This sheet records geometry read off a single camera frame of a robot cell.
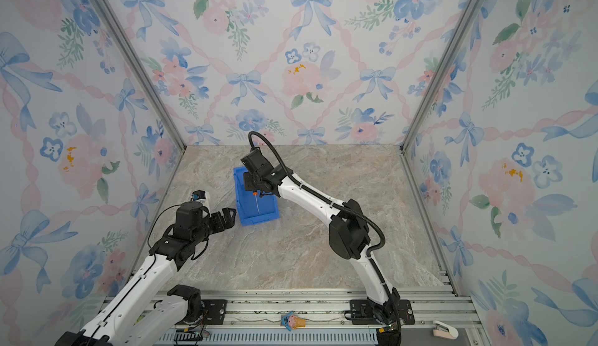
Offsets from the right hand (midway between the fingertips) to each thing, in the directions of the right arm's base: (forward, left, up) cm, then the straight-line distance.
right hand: (249, 178), depth 87 cm
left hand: (-12, +7, -3) cm, 15 cm away
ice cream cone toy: (-44, -18, -14) cm, 49 cm away
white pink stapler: (-45, -63, -16) cm, 79 cm away
